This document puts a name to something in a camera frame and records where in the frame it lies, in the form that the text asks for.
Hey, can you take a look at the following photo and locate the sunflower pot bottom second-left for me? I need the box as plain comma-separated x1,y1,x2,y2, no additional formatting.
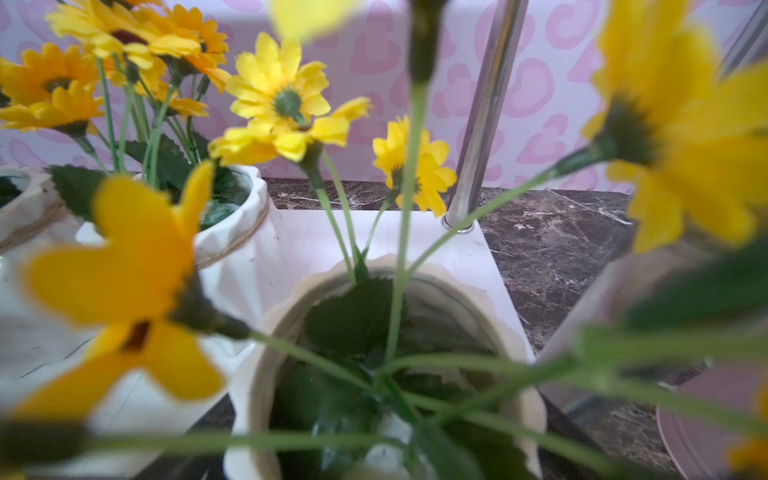
1,43,104,253

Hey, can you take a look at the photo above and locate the white two-tier shelf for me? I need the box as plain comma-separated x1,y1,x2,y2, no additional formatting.
0,0,637,421

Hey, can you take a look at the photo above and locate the pink pencil cup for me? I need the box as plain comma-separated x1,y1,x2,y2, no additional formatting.
656,363,767,479

